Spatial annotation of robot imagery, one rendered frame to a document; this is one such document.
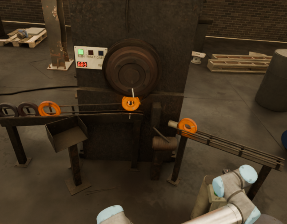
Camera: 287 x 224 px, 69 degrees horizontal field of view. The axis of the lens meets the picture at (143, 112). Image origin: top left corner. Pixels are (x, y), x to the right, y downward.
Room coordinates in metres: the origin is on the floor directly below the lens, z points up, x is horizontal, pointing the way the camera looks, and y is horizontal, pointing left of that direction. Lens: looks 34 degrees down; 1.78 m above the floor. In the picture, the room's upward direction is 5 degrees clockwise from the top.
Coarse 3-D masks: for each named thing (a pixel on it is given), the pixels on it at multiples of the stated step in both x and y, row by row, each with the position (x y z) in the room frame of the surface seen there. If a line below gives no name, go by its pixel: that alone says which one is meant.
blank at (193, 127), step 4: (184, 120) 1.45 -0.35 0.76; (188, 120) 1.43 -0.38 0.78; (192, 120) 1.43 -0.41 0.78; (180, 124) 1.46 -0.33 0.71; (184, 124) 1.44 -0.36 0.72; (188, 124) 1.42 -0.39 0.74; (192, 124) 1.41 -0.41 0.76; (180, 128) 1.46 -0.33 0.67; (184, 128) 1.44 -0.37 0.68; (192, 128) 1.40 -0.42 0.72; (196, 128) 1.40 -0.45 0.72; (192, 132) 1.40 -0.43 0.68
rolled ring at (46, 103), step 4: (40, 104) 1.51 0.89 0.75; (44, 104) 1.51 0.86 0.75; (48, 104) 1.51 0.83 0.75; (52, 104) 1.51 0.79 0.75; (56, 104) 1.54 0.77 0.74; (40, 108) 1.51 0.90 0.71; (56, 108) 1.52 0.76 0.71; (40, 112) 1.51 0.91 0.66; (44, 112) 1.53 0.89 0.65; (56, 112) 1.52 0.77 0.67; (56, 116) 1.52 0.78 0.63
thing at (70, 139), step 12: (60, 120) 1.35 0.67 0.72; (72, 120) 1.41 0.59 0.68; (48, 132) 1.21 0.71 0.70; (60, 132) 1.34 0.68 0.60; (72, 132) 1.35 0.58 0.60; (84, 132) 1.33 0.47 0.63; (60, 144) 1.20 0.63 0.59; (72, 144) 1.21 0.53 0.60; (72, 156) 1.26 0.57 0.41; (72, 168) 1.27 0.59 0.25; (72, 180) 1.32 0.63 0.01; (84, 180) 1.33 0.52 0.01; (72, 192) 1.19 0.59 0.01
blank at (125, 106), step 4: (124, 96) 1.57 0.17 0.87; (124, 100) 1.55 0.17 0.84; (128, 100) 1.56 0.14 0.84; (132, 100) 1.56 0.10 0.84; (136, 100) 1.56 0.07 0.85; (124, 104) 1.55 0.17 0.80; (128, 104) 1.58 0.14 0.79; (132, 104) 1.59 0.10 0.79; (136, 104) 1.56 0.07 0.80; (124, 108) 1.55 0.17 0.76; (128, 108) 1.56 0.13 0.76; (132, 108) 1.56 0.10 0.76; (136, 108) 1.56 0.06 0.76
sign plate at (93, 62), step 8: (80, 48) 1.65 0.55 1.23; (88, 48) 1.65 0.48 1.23; (96, 48) 1.66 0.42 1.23; (104, 48) 1.66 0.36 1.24; (80, 56) 1.65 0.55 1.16; (88, 56) 1.65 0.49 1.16; (96, 56) 1.66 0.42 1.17; (104, 56) 1.66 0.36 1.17; (80, 64) 1.64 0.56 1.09; (88, 64) 1.65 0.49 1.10; (96, 64) 1.66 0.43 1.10
